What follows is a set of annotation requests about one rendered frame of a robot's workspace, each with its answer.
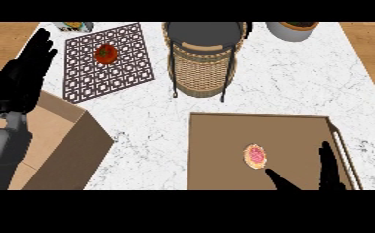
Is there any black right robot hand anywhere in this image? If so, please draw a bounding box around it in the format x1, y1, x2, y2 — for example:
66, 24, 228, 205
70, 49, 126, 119
264, 140, 346, 191

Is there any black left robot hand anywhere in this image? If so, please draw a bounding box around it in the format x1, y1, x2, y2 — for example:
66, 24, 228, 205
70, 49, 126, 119
0, 27, 58, 115

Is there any brown wooden tray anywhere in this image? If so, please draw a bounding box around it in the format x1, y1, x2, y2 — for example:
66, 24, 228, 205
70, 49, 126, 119
185, 111, 364, 191

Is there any pink frosted cupcake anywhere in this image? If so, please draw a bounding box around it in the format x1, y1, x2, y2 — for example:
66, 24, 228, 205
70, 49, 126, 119
241, 143, 268, 170

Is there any wicker tiered basket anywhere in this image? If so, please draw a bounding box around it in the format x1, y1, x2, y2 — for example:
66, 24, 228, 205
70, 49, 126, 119
160, 22, 255, 103

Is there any brown lattice placemat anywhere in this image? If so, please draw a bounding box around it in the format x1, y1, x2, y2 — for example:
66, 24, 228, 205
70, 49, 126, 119
61, 22, 156, 105

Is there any red tomato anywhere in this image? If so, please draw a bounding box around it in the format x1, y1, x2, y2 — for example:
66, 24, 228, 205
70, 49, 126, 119
92, 43, 117, 66

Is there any open brown cardboard box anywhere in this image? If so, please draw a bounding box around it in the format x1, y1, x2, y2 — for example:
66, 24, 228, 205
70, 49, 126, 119
0, 90, 114, 191

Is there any grey pot with soil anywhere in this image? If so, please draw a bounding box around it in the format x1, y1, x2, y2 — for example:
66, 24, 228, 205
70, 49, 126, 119
265, 22, 320, 43

